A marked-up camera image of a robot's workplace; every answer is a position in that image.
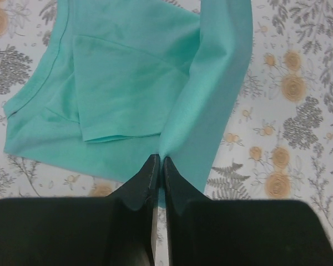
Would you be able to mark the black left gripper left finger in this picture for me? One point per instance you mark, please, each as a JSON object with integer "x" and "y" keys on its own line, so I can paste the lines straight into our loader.
{"x": 117, "y": 229}

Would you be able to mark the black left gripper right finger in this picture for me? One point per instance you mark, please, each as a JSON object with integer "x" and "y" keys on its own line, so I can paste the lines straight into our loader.
{"x": 202, "y": 231}

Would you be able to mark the teal t shirt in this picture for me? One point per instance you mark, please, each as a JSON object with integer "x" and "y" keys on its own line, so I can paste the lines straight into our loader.
{"x": 122, "y": 80}

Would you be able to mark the floral patterned table cloth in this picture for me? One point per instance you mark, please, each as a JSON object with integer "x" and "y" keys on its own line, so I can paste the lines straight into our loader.
{"x": 278, "y": 141}

